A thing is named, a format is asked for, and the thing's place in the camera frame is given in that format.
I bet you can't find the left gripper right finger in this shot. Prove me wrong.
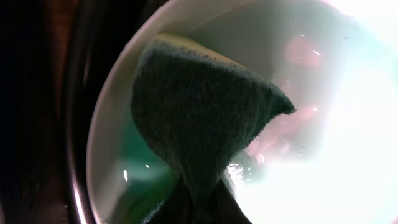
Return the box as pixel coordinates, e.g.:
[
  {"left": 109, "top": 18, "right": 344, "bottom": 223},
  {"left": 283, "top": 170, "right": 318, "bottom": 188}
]
[{"left": 214, "top": 180, "right": 251, "bottom": 224}]

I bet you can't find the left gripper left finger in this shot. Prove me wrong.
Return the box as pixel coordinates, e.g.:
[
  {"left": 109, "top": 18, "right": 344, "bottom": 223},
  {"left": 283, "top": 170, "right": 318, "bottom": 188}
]
[{"left": 148, "top": 178, "right": 192, "bottom": 224}]

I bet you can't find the green sponge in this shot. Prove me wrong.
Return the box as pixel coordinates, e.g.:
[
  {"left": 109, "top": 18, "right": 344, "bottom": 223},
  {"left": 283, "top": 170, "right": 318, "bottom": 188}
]
[{"left": 131, "top": 34, "right": 295, "bottom": 222}]

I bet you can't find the mint plate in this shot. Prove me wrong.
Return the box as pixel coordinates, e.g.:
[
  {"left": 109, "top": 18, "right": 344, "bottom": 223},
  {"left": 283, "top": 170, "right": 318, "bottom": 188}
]
[{"left": 86, "top": 1, "right": 397, "bottom": 223}]

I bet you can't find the black round tray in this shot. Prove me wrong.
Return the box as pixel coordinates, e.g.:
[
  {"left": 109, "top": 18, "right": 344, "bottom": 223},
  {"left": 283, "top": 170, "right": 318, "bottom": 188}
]
[{"left": 59, "top": 0, "right": 164, "bottom": 223}]

